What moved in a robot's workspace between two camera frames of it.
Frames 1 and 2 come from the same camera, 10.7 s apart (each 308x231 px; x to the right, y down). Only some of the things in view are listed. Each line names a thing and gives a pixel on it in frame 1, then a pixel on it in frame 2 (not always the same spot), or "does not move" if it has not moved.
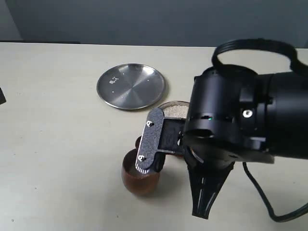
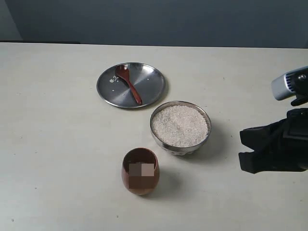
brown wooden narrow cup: x=136 y=181 does not move
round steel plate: x=130 y=86 does not move
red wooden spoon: x=137 y=143 → x=123 y=71
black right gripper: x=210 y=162 → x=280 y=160
